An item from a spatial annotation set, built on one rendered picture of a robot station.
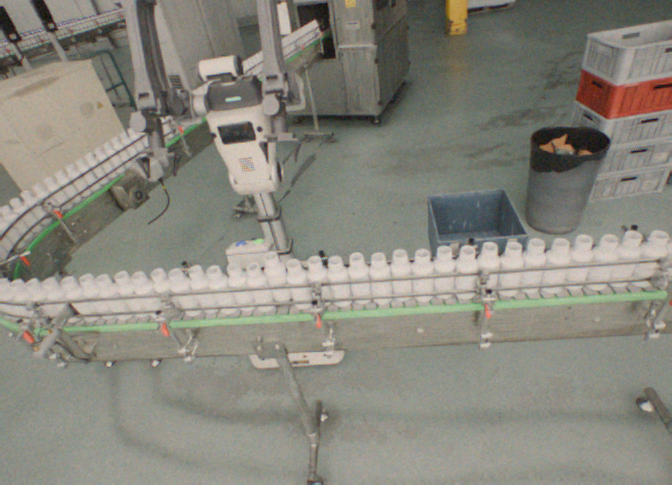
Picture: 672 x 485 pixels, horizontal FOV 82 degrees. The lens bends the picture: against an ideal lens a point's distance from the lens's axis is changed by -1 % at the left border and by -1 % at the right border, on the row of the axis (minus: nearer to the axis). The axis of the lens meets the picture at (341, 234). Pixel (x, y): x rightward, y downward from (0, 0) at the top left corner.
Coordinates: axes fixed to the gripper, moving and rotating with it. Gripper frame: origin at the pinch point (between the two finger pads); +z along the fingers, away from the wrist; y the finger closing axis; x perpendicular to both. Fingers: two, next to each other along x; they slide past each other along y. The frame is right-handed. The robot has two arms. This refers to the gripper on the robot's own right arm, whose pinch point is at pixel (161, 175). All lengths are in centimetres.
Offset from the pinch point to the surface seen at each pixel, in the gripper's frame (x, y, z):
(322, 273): -34, 57, 32
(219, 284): -32, 27, 33
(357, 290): -33, 67, 38
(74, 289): -27.6, -19.6, 32.6
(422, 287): -35, 85, 38
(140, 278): -31.0, 3.7, 29.9
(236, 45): 605, -117, -230
